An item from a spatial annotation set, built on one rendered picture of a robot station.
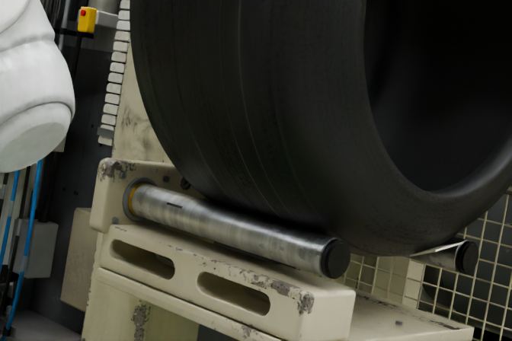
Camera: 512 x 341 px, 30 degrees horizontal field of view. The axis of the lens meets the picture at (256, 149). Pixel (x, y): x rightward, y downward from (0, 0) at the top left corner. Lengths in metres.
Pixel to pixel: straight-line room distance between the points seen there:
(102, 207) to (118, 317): 0.22
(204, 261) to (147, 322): 0.28
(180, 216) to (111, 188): 0.11
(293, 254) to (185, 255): 0.15
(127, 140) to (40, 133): 0.77
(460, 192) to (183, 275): 0.35
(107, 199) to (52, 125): 0.63
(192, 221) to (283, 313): 0.20
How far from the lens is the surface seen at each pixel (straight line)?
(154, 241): 1.20
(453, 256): 1.28
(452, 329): 1.30
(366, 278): 2.08
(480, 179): 1.23
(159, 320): 1.41
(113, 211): 1.27
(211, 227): 1.16
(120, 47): 1.46
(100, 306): 1.45
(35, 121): 0.62
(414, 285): 1.79
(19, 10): 0.63
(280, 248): 1.08
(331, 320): 1.07
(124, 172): 1.27
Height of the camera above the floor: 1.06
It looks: 3 degrees down
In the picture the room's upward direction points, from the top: 10 degrees clockwise
